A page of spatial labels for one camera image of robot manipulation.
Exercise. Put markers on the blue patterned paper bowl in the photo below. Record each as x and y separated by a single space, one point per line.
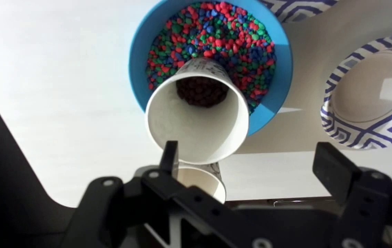
295 10
371 86

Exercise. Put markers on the heap of dark pebbles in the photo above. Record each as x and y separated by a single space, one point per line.
202 91

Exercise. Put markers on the heap of coloured pebbles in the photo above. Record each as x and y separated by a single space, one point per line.
233 38

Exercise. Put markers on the white paper cup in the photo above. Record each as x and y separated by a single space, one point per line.
202 179
196 132

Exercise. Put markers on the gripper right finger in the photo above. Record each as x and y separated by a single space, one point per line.
364 199

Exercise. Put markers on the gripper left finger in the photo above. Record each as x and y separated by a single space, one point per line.
185 198

